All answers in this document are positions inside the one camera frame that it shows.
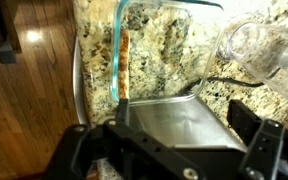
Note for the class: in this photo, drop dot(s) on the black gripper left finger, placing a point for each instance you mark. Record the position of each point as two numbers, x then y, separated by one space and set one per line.
140 146

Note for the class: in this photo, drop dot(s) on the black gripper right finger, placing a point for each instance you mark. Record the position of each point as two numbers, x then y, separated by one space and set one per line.
267 150

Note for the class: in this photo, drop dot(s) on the thin toasted bread slice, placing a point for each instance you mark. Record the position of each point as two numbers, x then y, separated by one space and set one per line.
124 63

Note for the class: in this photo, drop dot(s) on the stainless steel two-slot toaster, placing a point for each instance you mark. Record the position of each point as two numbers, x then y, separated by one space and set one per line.
180 123

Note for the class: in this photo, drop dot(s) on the clear drinking glass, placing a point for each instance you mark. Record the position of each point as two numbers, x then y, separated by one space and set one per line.
267 56

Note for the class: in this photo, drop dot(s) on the square clear glass dish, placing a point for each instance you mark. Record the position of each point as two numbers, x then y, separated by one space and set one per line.
170 50

